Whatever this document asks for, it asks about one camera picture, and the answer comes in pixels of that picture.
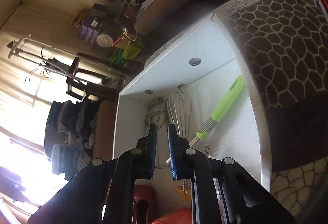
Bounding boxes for wire rack tongs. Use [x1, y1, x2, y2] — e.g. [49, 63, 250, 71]
[145, 97, 168, 170]

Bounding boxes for dark red holder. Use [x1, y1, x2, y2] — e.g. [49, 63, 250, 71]
[132, 185, 158, 223]

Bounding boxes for red twine spool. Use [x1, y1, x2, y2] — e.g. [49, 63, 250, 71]
[152, 208, 192, 224]

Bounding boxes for white cardboard box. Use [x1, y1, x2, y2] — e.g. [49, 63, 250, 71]
[113, 13, 272, 216]

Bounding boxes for round cookie tin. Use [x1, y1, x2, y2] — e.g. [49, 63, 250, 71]
[96, 34, 113, 48]

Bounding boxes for patterned blanket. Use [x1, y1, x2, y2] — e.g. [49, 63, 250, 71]
[145, 0, 328, 222]

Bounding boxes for yellow handled corkscrew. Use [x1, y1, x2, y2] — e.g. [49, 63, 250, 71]
[176, 145, 211, 200]

